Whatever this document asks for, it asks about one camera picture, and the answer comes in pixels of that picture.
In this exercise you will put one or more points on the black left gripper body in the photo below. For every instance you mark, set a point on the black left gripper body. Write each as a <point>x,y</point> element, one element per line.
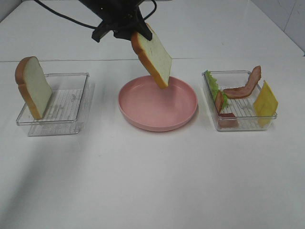
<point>120,14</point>

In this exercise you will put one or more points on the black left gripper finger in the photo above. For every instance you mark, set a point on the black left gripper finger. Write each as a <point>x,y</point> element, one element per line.
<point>142,29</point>
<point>102,29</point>

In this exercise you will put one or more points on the bread slice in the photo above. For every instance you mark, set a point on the bread slice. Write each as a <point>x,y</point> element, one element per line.
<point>32,85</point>
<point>153,56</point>

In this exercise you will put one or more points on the green lettuce leaf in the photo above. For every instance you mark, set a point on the green lettuce leaf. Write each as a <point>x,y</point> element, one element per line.
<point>214,88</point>

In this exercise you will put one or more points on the long bacon strip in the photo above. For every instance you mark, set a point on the long bacon strip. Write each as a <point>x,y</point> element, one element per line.
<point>245,91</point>

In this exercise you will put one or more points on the yellow cheese slice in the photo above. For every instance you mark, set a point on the yellow cheese slice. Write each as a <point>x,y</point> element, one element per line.
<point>265,105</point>

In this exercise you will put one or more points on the pink round plate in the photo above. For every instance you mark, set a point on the pink round plate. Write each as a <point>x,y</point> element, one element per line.
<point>146,106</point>

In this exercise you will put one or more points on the clear bread container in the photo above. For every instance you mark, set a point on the clear bread container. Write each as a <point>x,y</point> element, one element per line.
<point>67,110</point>

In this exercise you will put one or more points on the clear ingredients container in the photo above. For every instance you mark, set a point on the clear ingredients container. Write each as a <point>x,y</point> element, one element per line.
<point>241,108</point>

